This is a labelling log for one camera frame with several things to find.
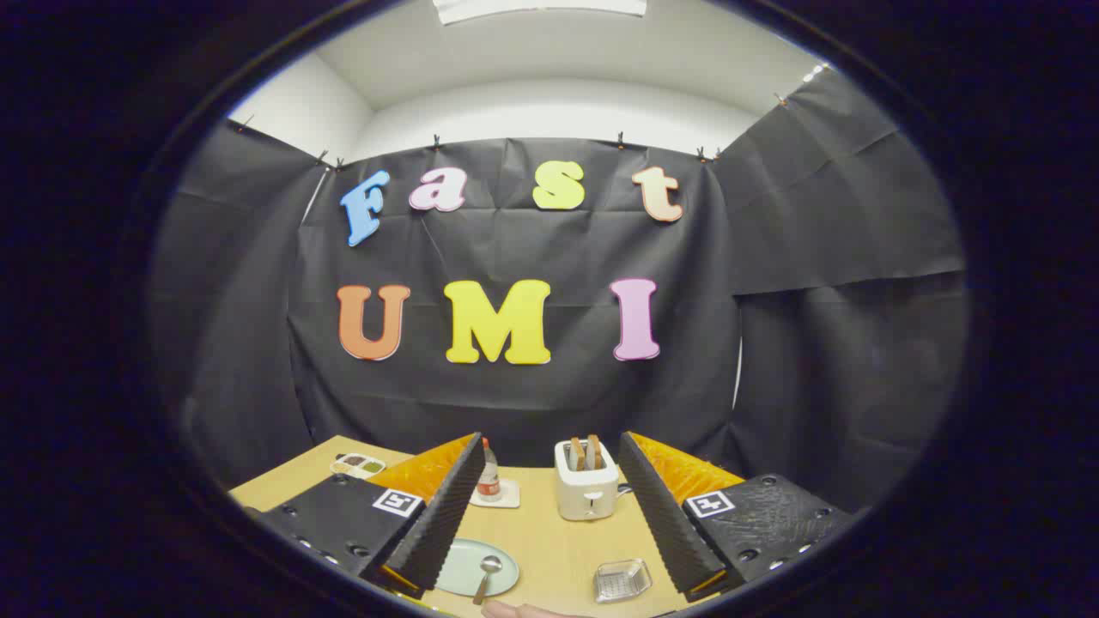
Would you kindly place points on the white square coaster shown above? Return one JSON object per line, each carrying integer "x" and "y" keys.
{"x": 509, "y": 496}

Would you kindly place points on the clear water bottle red cap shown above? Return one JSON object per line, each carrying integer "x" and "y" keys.
{"x": 489, "y": 481}

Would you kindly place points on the white toaster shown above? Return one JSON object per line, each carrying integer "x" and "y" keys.
{"x": 586, "y": 496}

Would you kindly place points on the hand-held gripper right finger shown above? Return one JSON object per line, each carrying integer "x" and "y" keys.
{"x": 665, "y": 524}

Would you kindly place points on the black backdrop cloth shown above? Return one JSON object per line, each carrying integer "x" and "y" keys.
{"x": 515, "y": 403}

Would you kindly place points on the ceiling light panel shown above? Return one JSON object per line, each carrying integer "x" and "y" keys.
{"x": 541, "y": 7}

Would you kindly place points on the pale green plate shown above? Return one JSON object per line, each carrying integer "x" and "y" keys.
{"x": 462, "y": 562}

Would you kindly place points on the white compartment sauce dish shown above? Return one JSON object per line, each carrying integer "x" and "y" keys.
{"x": 356, "y": 465}

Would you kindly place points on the brown toast slice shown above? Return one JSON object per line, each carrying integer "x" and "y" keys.
{"x": 595, "y": 452}
{"x": 578, "y": 455}

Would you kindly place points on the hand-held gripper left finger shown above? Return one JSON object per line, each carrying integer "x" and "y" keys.
{"x": 442, "y": 524}

